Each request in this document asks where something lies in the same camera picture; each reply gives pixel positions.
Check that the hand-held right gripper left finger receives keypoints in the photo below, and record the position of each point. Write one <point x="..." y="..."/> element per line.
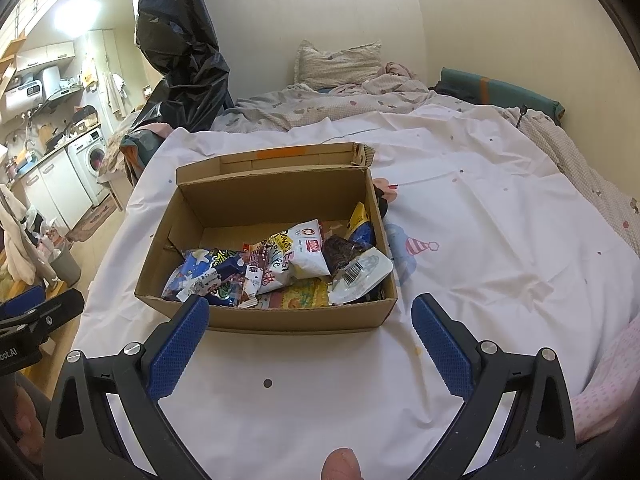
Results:
<point x="175" y="350"/>

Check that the blue starry snack packet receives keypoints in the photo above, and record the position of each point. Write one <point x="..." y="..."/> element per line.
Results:
<point x="200" y="270"/>

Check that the patterned floor rug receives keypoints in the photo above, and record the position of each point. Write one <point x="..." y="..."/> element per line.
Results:
<point x="90" y="220"/>

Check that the teal orange cloth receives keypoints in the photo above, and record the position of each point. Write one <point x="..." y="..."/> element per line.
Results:
<point x="140" y="147"/>

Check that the white printed bed sheet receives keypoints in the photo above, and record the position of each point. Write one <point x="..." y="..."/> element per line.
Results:
<point x="490" y="220"/>

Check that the hanging white cloth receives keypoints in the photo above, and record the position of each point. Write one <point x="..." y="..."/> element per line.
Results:
<point x="17" y="245"/>

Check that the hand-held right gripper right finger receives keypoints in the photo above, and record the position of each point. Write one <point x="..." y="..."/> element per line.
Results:
<point x="442" y="345"/>

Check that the white barcode snack packet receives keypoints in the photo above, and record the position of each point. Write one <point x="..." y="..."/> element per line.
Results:
<point x="360" y="275"/>

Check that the pink dotted cloth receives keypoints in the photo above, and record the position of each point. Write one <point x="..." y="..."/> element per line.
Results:
<point x="610" y="385"/>

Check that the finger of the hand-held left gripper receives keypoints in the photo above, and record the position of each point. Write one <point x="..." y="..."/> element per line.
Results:
<point x="55" y="312"/>
<point x="22" y="301"/>

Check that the person's right hand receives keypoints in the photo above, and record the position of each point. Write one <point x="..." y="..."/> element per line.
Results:
<point x="342" y="466"/>

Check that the white snack packet green print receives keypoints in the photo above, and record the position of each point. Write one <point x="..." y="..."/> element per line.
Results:
<point x="305" y="255"/>

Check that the white washing machine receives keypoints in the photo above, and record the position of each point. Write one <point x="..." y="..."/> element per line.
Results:
<point x="87" y="160"/>

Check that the blue and yellow snack packet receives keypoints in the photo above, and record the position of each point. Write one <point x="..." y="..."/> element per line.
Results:
<point x="361" y="230"/>

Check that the dark brown snack packet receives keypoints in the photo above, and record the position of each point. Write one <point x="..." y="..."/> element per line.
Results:
<point x="342" y="255"/>

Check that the patterned pillow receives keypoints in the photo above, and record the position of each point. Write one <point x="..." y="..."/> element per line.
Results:
<point x="337" y="65"/>

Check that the tall white cabinet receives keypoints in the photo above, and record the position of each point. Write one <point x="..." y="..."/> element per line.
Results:
<point x="102" y="75"/>

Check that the grey trash bin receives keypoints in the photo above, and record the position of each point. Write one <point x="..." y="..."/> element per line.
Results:
<point x="65" y="265"/>

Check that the black plastic bag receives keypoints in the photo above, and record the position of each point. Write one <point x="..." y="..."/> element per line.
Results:
<point x="175" y="35"/>

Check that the green rolled mat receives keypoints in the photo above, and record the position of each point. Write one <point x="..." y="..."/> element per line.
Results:
<point x="500" y="92"/>

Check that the white water heater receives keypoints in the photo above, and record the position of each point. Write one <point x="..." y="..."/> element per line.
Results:
<point x="25" y="92"/>

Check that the cardboard box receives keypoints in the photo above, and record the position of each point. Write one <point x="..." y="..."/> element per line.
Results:
<point x="280" y="192"/>

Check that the grey patterned duvet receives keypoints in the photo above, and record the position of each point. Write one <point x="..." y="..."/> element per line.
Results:
<point x="300" y="107"/>

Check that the white base cabinet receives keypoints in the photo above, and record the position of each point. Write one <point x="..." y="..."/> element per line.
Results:
<point x="55" y="190"/>

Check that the white wall cabinets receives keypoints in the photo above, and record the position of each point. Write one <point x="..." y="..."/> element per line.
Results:
<point x="45" y="55"/>

